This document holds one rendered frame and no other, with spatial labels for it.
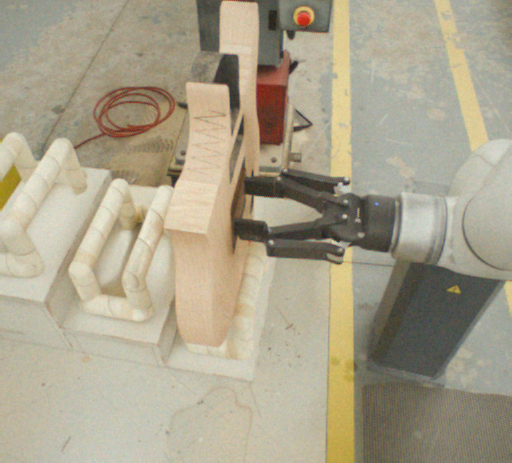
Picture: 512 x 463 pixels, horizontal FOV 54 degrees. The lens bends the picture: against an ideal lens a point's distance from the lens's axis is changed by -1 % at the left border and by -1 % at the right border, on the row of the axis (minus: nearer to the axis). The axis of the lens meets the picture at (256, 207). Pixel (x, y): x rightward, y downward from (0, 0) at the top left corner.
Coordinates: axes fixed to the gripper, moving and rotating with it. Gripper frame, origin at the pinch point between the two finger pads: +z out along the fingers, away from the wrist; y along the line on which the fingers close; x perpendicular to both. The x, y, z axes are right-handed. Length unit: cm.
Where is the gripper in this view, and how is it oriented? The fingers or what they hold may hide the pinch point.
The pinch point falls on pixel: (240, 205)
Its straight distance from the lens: 68.6
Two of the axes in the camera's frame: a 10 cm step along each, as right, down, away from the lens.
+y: 1.8, -7.5, 6.4
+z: -9.8, -1.3, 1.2
